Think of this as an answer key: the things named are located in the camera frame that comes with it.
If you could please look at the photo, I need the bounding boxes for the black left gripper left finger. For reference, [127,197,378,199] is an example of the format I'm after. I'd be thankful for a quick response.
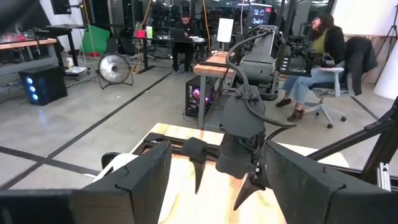
[83,141,173,224]

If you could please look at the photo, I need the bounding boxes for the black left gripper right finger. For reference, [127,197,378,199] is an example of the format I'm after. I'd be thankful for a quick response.
[264,140,346,224]

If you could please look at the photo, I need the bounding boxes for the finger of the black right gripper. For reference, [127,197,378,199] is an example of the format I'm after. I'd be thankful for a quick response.
[182,136,209,195]
[234,169,266,212]

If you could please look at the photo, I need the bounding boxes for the black computer with purple lights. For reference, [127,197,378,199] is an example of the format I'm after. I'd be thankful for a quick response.
[185,75,218,119]

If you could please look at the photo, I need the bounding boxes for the wooden desk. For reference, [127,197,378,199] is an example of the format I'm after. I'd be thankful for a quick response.
[192,51,237,130]

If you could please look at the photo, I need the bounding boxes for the office chair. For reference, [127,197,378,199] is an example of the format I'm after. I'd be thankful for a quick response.
[303,37,379,130]

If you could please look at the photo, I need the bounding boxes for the black long desk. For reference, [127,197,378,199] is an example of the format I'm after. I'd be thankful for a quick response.
[133,34,208,74]

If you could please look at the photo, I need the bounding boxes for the round floor fan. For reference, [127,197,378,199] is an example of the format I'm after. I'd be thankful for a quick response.
[96,52,134,90]

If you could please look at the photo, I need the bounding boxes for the person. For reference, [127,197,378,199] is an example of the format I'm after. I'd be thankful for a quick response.
[170,14,200,75]
[275,12,346,123]

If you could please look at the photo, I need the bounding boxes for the white rectangular lamp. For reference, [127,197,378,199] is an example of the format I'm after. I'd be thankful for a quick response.
[216,17,234,52]

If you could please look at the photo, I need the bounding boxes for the white low cart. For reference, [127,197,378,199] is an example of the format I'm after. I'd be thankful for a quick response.
[64,57,91,77]

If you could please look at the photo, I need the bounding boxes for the lit monitor screen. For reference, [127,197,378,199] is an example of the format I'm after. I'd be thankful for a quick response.
[247,2,274,29]

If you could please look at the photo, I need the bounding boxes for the black jacket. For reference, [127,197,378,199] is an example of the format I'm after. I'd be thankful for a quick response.
[340,36,379,96]

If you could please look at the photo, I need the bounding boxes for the black computer tower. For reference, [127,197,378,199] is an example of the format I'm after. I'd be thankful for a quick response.
[18,65,68,106]

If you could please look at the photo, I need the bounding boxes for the green cloth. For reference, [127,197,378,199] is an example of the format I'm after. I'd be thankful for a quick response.
[81,24,111,57]

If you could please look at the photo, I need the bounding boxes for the wooden top workbench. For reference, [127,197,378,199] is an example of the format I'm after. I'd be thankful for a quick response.
[0,37,58,78]

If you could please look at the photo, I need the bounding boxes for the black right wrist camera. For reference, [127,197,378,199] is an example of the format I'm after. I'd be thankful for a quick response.
[219,84,267,139]

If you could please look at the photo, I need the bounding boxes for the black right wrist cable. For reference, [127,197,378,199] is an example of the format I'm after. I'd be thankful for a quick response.
[225,26,297,142]

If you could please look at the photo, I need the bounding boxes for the silver aluminium bracket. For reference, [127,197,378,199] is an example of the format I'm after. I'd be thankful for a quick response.
[376,162,392,192]

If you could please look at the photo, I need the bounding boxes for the black aluminium rig frame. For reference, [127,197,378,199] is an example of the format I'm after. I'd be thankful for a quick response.
[141,98,398,192]

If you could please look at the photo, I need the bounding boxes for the yellow hanging cable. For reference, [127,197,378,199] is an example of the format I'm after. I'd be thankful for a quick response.
[201,0,212,52]
[133,0,153,74]
[81,0,96,57]

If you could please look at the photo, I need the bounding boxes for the camera tripod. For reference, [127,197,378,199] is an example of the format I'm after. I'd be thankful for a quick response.
[377,4,398,58]

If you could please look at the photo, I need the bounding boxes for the black wall monitor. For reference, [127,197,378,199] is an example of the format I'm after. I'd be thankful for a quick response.
[50,0,72,16]

